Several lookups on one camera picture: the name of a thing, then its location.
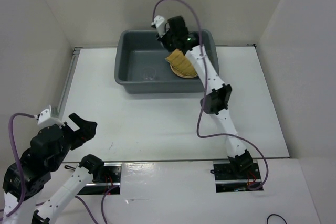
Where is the woven bamboo tray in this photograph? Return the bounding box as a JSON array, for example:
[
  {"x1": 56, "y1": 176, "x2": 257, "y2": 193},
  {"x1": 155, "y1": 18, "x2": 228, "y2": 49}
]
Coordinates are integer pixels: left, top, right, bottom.
[{"x1": 165, "y1": 49, "x2": 193, "y2": 69}]

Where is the cream plate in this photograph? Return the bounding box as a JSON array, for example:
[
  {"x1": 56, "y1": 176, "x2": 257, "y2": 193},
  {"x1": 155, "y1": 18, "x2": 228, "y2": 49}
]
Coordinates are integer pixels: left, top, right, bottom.
[{"x1": 170, "y1": 64, "x2": 198, "y2": 79}]

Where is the clear plastic cup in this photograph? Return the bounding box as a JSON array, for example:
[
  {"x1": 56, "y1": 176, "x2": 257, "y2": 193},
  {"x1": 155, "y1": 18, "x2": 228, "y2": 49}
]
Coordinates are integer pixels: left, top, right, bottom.
[{"x1": 142, "y1": 67, "x2": 156, "y2": 81}]

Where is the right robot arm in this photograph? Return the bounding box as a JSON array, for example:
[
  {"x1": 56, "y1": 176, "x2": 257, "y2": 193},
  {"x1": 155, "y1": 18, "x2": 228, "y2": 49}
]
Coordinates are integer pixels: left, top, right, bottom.
[{"x1": 151, "y1": 15, "x2": 253, "y2": 178}]

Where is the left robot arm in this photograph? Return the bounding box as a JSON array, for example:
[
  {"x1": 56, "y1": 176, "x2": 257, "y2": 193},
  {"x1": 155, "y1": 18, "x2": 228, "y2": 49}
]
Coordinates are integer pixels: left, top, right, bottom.
[{"x1": 1, "y1": 113, "x2": 104, "y2": 223}]

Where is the grey plastic bin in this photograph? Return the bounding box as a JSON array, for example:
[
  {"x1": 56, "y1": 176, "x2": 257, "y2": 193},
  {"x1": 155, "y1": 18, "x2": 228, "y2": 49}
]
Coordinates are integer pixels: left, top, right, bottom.
[{"x1": 114, "y1": 30, "x2": 204, "y2": 94}]

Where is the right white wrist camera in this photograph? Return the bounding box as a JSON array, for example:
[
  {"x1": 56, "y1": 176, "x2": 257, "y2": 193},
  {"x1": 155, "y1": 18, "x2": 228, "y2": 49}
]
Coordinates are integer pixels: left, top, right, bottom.
[{"x1": 151, "y1": 15, "x2": 166, "y2": 38}]

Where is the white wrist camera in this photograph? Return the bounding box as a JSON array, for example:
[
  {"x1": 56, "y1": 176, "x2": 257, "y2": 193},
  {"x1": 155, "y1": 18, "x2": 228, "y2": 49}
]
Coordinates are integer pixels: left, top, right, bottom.
[
  {"x1": 151, "y1": 15, "x2": 166, "y2": 38},
  {"x1": 36, "y1": 105, "x2": 65, "y2": 129}
]

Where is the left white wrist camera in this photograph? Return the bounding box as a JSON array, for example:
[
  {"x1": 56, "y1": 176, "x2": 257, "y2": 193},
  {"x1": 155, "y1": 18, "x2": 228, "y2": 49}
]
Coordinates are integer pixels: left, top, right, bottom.
[{"x1": 36, "y1": 105, "x2": 65, "y2": 129}]

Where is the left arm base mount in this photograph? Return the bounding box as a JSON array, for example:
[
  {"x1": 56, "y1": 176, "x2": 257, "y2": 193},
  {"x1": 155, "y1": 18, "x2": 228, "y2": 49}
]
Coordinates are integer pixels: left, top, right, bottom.
[{"x1": 78, "y1": 162, "x2": 122, "y2": 196}]

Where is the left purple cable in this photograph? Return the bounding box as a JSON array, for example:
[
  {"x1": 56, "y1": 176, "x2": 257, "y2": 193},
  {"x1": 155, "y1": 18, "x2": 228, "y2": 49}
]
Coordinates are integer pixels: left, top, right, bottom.
[{"x1": 0, "y1": 113, "x2": 120, "y2": 224}]

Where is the aluminium table edge rail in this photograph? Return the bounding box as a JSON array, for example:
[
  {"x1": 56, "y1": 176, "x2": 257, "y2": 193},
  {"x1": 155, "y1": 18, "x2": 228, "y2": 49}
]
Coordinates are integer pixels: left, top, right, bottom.
[{"x1": 57, "y1": 47, "x2": 82, "y2": 118}]

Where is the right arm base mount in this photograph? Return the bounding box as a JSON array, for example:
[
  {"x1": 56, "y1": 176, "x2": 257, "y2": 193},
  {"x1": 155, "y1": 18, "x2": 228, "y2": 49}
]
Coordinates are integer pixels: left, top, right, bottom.
[{"x1": 210, "y1": 161, "x2": 263, "y2": 193}]

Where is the black cable loop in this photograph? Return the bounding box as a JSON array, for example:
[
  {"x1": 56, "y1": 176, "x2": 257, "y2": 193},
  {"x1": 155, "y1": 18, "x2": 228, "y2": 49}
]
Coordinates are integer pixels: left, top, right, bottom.
[{"x1": 267, "y1": 214, "x2": 288, "y2": 224}]

